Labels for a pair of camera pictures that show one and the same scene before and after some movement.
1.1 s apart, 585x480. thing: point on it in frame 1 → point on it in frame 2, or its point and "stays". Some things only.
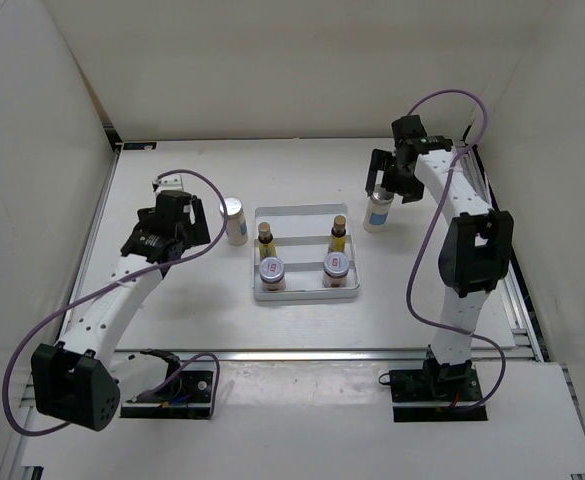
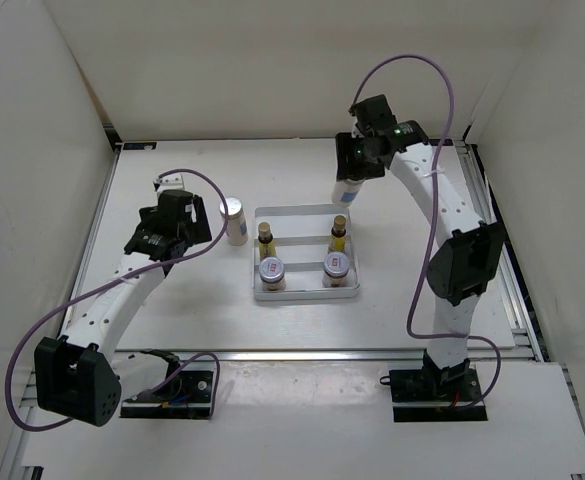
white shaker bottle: (236, 227) stays
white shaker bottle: (377, 213) → (345, 190)
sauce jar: (272, 274) stays
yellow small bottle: (267, 248) stays
